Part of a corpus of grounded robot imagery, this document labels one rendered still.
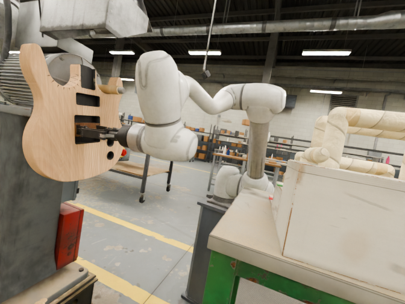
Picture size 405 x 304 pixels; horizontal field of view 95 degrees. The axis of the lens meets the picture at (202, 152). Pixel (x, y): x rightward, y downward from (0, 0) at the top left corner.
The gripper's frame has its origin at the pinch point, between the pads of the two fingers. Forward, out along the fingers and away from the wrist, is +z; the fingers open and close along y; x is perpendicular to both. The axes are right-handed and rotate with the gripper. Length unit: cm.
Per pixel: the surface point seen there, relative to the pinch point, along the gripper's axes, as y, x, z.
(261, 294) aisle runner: 89, -123, -75
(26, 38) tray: 5, 33, 42
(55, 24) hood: -3.5, 33.3, 10.6
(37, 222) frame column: 0, -48, 34
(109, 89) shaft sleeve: 8.0, 15.3, -1.0
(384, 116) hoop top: -10, 12, -78
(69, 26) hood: -3.7, 32.1, 3.5
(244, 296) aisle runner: 79, -122, -62
